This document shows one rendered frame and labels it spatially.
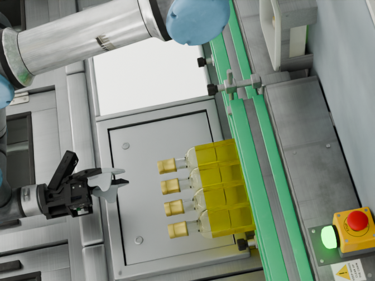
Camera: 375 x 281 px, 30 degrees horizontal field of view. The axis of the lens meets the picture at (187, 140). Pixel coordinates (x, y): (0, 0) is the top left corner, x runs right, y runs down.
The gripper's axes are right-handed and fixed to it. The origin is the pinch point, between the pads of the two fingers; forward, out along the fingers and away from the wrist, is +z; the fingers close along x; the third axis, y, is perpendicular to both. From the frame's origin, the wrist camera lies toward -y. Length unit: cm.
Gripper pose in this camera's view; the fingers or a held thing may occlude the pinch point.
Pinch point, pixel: (121, 174)
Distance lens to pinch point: 172.9
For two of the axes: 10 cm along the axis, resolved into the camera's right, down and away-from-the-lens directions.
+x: -1.0, -5.1, -8.5
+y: 1.7, 8.4, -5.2
